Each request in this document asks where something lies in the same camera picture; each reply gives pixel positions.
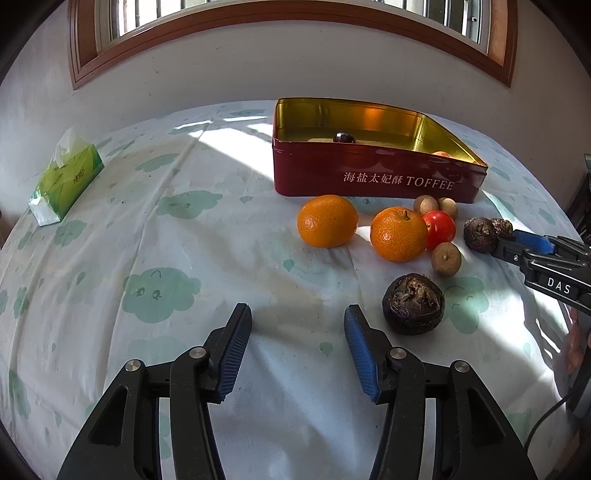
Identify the wrinkled orange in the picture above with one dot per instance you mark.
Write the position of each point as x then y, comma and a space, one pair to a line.
442, 155

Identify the brown longan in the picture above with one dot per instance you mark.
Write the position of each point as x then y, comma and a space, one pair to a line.
446, 258
425, 205
449, 208

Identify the red tomato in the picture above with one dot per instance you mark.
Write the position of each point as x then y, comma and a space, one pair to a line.
441, 228

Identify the person's right hand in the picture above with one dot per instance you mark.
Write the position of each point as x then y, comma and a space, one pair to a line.
577, 346

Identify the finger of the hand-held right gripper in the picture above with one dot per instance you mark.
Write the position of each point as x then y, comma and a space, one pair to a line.
508, 251
535, 241

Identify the brown wooden window frame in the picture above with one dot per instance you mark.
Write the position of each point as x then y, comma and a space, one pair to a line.
295, 23

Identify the red and gold tin box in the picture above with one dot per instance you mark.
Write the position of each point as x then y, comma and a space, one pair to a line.
323, 175

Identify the dark brown chestnut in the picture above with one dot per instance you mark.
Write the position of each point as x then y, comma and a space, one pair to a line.
344, 137

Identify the large dark water chestnut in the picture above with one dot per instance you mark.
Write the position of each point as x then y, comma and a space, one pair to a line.
413, 304

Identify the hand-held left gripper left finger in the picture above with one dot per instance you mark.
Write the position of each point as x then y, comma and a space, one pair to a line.
233, 364

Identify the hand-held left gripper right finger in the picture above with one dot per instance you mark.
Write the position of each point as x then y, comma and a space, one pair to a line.
362, 355

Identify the dark furniture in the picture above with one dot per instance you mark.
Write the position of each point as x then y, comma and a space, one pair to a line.
582, 203

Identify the smooth orange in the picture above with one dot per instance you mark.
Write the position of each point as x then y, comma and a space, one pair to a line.
328, 221

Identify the orange with stem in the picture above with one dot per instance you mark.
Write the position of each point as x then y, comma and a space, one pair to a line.
397, 235

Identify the green tissue pack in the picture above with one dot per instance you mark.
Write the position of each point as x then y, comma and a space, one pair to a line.
69, 177

